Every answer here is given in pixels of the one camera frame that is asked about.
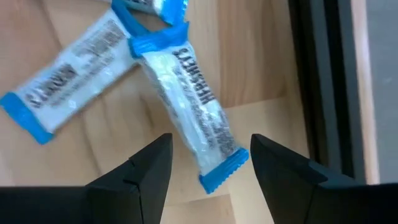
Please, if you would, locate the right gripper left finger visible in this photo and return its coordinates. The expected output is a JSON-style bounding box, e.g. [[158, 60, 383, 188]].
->
[[0, 133, 174, 224]]

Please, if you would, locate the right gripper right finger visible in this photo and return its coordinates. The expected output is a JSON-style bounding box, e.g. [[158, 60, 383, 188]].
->
[[250, 134, 398, 224]]

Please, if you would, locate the white blue Hershey's bar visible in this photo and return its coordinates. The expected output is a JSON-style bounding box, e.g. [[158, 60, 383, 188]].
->
[[116, 0, 190, 26], [127, 22, 250, 195], [0, 7, 147, 146]]

